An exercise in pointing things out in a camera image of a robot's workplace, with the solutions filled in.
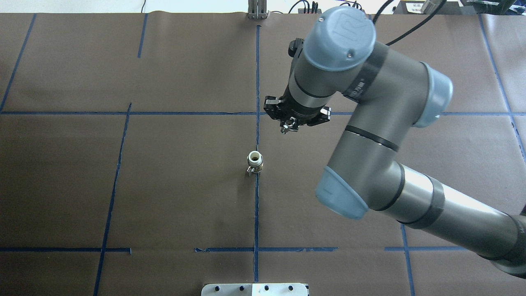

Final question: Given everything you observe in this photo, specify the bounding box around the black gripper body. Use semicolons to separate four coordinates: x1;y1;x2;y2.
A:
264;96;331;128

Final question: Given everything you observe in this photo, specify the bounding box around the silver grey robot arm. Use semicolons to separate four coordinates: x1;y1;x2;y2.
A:
264;6;526;278

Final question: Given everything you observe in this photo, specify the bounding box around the white PPR pipe fitting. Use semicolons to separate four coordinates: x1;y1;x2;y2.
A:
247;150;264;176

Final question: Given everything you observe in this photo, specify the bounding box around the black power strip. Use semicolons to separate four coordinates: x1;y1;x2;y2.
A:
289;0;322;14

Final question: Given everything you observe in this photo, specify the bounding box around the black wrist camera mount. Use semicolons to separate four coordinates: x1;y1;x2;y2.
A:
287;38;304;58

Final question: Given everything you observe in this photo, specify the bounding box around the aluminium frame post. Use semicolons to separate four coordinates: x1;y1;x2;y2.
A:
247;0;269;19

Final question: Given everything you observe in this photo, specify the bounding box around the black cable with connector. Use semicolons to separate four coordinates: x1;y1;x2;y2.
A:
370;0;448;46

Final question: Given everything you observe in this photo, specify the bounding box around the white pedestal base plate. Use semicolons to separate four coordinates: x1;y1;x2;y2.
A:
201;282;310;296

